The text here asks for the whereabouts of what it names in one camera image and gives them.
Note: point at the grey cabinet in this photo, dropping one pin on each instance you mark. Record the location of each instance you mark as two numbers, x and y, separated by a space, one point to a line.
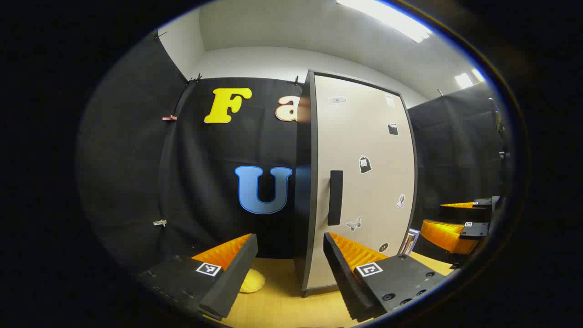
304 182

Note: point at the silver clip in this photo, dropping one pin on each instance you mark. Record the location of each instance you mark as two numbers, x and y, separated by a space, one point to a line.
160 222

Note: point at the beige book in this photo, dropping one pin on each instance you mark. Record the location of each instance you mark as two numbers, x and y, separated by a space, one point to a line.
411 240

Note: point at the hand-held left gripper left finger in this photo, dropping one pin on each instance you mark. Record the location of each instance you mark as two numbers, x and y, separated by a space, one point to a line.
237 273

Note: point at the red clip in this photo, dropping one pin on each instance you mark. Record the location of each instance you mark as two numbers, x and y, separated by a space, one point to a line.
169 117

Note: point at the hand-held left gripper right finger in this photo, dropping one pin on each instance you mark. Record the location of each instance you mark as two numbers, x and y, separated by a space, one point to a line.
344 278

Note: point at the beige cabinet door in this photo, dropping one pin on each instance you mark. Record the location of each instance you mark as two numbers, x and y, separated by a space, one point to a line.
364 136

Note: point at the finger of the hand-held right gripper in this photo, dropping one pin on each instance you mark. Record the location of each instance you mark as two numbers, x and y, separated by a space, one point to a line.
480 202
473 230

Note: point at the black backdrop cloth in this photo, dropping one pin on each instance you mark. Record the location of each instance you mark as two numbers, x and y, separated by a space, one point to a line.
136 159

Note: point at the long ceiling light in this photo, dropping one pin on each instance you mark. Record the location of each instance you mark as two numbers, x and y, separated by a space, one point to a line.
387 18

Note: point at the small ceiling light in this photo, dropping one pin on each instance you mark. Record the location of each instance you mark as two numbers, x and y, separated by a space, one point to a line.
464 79

